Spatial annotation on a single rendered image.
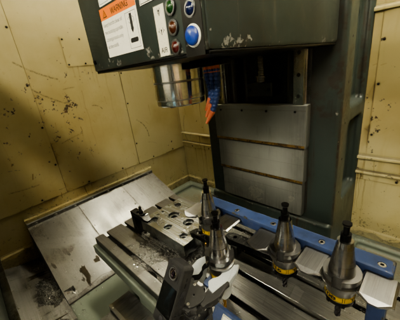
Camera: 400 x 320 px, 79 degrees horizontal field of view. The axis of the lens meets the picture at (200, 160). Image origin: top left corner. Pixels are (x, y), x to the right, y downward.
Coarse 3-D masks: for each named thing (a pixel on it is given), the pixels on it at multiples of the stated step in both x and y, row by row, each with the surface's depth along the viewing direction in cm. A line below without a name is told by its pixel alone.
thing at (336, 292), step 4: (328, 288) 45; (332, 288) 44; (336, 288) 44; (332, 292) 44; (336, 292) 44; (336, 296) 44; (340, 296) 44; (344, 296) 43; (348, 296) 43; (352, 296) 44; (344, 304) 44
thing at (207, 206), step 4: (208, 192) 64; (204, 196) 63; (208, 196) 63; (212, 196) 65; (204, 200) 64; (208, 200) 64; (212, 200) 64; (204, 204) 64; (208, 204) 64; (212, 204) 64; (204, 208) 64; (208, 208) 64; (212, 208) 64; (204, 212) 65; (208, 212) 64; (204, 216) 65; (208, 216) 65; (212, 216) 65
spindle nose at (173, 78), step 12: (156, 72) 70; (168, 72) 69; (180, 72) 69; (192, 72) 70; (156, 84) 73; (168, 84) 70; (180, 84) 70; (192, 84) 71; (156, 96) 75; (168, 96) 71; (180, 96) 71; (192, 96) 72
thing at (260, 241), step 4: (260, 228) 59; (256, 232) 58; (260, 232) 58; (264, 232) 58; (268, 232) 58; (272, 232) 57; (252, 236) 57; (256, 236) 57; (260, 236) 57; (264, 236) 56; (268, 236) 56; (272, 236) 56; (248, 240) 56; (252, 240) 56; (256, 240) 56; (260, 240) 55; (264, 240) 55; (268, 240) 55; (252, 244) 55; (256, 244) 54; (260, 244) 54; (264, 244) 54; (268, 244) 54; (252, 248) 54; (256, 248) 53; (260, 248) 53; (264, 248) 53; (268, 248) 53
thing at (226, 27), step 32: (96, 0) 57; (160, 0) 43; (224, 0) 40; (256, 0) 46; (288, 0) 55; (320, 0) 67; (96, 32) 62; (224, 32) 42; (256, 32) 48; (288, 32) 57; (320, 32) 70; (96, 64) 68; (128, 64) 57; (160, 64) 59
